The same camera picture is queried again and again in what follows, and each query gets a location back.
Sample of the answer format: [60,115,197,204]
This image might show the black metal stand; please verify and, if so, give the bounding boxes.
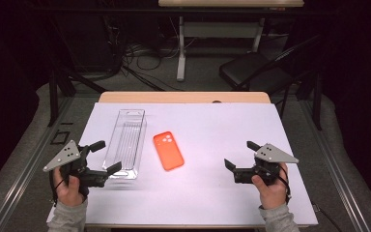
[295,71,324,131]
[46,66,78,128]

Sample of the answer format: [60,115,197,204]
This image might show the tangle of floor cables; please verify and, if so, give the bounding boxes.
[102,14,183,92]

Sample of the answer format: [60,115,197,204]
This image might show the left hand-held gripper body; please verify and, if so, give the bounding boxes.
[43,139,109,198]

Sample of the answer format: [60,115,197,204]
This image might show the person's left hand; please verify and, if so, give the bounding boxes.
[52,166,89,208]

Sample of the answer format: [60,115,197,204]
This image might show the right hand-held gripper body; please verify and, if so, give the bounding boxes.
[232,142,300,187]

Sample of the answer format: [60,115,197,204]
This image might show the black folding chair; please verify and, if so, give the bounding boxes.
[218,34,324,98]

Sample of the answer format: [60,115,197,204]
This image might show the clear plastic packaging box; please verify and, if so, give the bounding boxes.
[101,108,148,181]

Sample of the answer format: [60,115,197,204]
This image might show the orange phone case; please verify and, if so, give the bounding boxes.
[153,130,186,172]

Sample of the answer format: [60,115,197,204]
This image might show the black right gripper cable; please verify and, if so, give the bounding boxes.
[278,163,293,206]

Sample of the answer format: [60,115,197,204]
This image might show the aluminium floor rail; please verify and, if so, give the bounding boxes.
[0,96,75,232]
[300,100,371,232]

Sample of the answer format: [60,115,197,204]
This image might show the person's right hand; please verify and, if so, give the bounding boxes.
[251,162,289,211]

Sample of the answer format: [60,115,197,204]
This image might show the white-framed desk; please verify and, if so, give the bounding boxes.
[157,0,305,82]

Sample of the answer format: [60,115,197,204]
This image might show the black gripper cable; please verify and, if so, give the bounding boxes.
[278,163,293,206]
[48,169,67,206]

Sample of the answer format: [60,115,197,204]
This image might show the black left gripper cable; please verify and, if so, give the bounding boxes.
[48,169,67,206]

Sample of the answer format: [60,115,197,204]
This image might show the black square floor frame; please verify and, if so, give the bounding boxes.
[50,130,71,146]

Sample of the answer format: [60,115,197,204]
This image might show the wooden table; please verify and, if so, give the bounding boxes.
[98,91,271,104]

